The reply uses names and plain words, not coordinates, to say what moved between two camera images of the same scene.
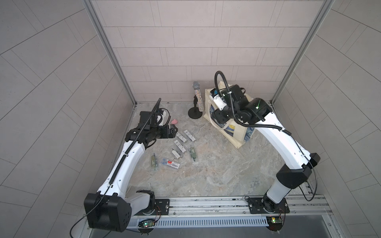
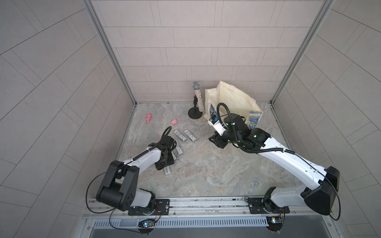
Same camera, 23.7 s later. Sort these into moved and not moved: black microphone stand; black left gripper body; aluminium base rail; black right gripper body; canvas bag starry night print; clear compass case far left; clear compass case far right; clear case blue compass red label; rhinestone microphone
Moved: black right gripper body; black left gripper body; canvas bag starry night print; clear case blue compass red label
Not moved: rhinestone microphone; black microphone stand; aluminium base rail; clear compass case far left; clear compass case far right
